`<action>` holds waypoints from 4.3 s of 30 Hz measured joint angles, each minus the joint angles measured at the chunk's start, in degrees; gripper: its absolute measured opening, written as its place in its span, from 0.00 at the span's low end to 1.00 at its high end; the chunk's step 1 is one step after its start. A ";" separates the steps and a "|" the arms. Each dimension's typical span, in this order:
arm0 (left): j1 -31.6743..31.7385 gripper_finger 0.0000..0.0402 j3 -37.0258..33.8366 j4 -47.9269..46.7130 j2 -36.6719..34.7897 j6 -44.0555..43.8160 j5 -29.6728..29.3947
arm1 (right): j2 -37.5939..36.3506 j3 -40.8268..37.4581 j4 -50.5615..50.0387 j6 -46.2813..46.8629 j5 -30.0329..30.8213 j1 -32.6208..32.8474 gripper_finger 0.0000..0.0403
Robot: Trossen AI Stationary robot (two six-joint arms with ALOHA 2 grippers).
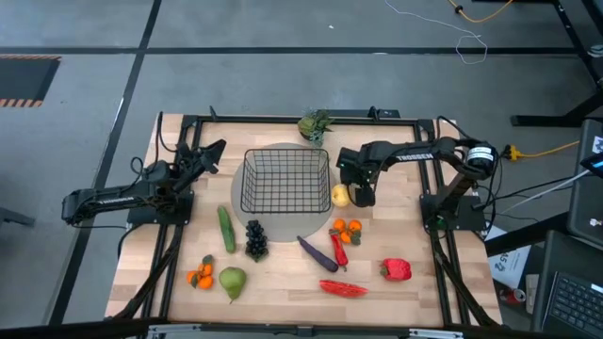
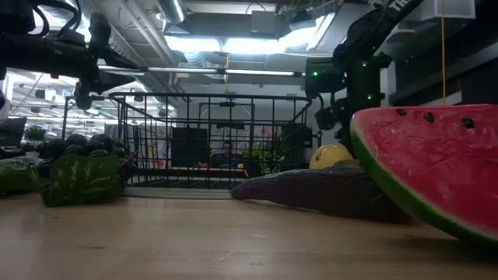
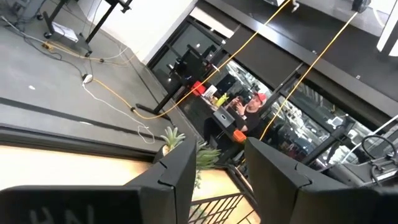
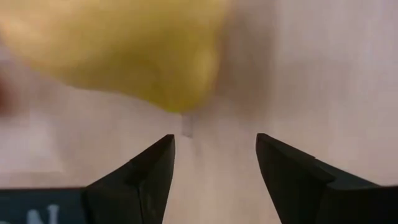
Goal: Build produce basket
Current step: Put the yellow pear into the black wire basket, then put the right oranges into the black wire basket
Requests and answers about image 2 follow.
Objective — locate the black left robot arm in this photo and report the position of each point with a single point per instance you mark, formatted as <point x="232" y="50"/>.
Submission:
<point x="35" y="54"/>

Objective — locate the long ceiling light bar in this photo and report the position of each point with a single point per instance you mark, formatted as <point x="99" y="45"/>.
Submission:
<point x="233" y="71"/>

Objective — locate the person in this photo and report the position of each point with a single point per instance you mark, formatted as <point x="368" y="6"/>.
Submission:
<point x="226" y="157"/>

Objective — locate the dark wall cabinet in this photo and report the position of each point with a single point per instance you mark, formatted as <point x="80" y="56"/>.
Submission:
<point x="447" y="74"/>

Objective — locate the purple sweet potato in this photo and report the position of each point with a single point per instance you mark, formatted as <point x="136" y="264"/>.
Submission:
<point x="319" y="194"/>

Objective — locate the red watermelon slice with seeds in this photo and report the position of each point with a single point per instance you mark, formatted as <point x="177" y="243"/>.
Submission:
<point x="428" y="167"/>

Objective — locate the potted green plant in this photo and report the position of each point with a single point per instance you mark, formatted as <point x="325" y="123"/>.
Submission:
<point x="35" y="134"/>

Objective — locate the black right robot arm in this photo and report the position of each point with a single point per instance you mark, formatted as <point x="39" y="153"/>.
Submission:
<point x="365" y="78"/>

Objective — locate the black grape bunch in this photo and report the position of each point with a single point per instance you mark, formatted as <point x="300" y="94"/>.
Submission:
<point x="78" y="141"/>

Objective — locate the silver ceiling duct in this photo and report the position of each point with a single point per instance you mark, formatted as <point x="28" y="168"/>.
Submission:
<point x="173" y="9"/>

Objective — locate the yellow apple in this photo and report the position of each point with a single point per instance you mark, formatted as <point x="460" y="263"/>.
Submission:
<point x="328" y="155"/>

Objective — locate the watermelon wedge with green rind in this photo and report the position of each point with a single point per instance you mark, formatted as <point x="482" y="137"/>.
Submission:
<point x="81" y="179"/>

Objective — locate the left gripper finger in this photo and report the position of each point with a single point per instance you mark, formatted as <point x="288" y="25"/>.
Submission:
<point x="116" y="81"/>

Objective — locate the green cucumber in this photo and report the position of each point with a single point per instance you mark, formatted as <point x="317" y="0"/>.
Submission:
<point x="17" y="175"/>

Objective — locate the dark monitor screen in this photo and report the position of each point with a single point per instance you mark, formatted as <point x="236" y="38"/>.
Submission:
<point x="11" y="132"/>

